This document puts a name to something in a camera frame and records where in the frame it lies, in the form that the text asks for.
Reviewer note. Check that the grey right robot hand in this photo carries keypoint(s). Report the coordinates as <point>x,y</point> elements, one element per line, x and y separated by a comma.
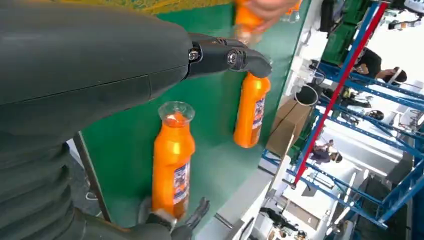
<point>132,233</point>

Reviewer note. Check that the white side table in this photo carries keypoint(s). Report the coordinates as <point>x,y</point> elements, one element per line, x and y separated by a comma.
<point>238,205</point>

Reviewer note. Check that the blue steel rack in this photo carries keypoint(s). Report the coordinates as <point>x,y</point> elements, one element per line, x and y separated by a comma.
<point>371,86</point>

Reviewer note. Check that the background person bending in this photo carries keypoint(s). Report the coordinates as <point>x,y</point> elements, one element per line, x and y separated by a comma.
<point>371,63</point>

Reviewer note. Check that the person's hand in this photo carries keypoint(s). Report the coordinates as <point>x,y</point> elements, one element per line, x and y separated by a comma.
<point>271,10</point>

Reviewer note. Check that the white desk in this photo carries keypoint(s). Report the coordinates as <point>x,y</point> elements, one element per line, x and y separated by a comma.
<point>308,43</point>

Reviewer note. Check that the orange drink bottle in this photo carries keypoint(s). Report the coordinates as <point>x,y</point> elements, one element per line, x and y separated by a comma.
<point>245,18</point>
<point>250,112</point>
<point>170,159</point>

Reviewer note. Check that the green crate stack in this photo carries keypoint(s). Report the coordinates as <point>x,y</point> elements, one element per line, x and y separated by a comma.
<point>344,30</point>

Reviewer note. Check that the background person seated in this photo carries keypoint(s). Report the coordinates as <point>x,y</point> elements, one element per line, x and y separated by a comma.
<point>326,154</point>

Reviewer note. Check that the red pole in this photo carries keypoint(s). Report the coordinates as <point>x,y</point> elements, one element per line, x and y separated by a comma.
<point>338,92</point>

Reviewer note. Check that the brown cardboard box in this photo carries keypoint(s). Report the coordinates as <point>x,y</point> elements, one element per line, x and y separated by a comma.
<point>288,126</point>

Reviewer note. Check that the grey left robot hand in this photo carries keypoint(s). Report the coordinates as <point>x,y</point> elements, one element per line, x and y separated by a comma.
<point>82,53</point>

